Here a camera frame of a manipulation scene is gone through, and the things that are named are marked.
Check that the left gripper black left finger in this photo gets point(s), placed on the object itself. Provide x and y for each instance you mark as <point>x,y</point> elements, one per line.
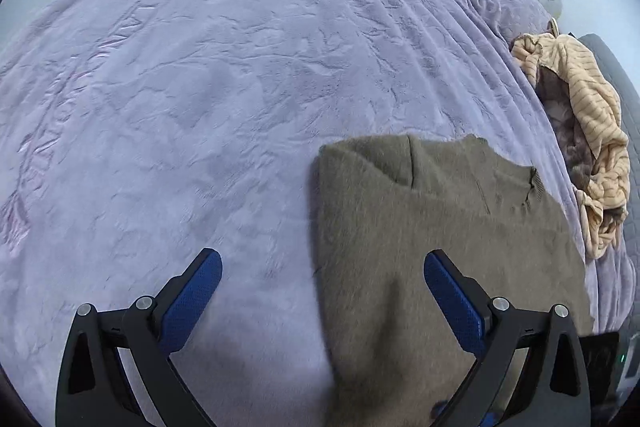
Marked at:
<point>93,388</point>

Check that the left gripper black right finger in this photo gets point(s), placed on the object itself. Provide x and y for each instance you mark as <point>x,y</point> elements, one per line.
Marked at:
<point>552,389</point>

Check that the olive brown fuzzy sweater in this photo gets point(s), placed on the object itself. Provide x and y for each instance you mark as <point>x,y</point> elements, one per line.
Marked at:
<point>425,256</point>

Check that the cream striped fleece blanket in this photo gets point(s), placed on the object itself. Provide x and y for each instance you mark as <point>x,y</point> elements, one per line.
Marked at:
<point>585,112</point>

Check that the lavender plush bed blanket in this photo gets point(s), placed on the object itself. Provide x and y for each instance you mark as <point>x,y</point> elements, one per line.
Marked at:
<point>135,133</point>

